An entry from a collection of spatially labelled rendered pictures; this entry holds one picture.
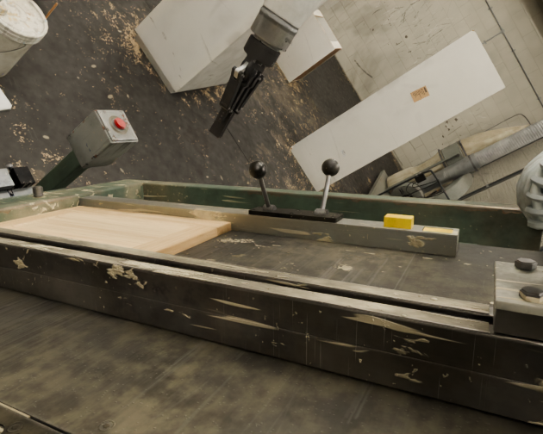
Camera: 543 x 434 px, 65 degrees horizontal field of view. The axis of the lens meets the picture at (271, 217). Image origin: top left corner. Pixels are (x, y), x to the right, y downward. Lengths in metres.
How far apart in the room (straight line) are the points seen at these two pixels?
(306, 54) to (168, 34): 2.67
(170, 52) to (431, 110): 2.44
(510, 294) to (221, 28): 3.07
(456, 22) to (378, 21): 1.34
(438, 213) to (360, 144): 3.56
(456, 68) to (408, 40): 4.48
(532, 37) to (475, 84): 4.53
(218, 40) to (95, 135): 1.99
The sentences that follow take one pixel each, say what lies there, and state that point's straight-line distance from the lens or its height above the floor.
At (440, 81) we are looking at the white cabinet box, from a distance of 4.42.
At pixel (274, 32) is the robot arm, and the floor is 1.59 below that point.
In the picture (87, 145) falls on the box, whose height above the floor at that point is 0.83.
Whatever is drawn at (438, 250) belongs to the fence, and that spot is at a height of 1.68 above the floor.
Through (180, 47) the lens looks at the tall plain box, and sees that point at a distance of 3.48.
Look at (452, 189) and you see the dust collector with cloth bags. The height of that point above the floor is 1.03.
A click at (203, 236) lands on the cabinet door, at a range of 0.87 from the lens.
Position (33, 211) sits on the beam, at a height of 0.89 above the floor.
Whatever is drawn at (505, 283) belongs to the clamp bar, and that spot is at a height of 1.80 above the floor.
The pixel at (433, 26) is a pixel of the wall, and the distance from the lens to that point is 8.82.
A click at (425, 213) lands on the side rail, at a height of 1.64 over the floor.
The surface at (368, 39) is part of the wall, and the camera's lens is 8.93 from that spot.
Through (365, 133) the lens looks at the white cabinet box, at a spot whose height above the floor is 0.80.
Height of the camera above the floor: 1.85
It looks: 29 degrees down
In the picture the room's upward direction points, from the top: 61 degrees clockwise
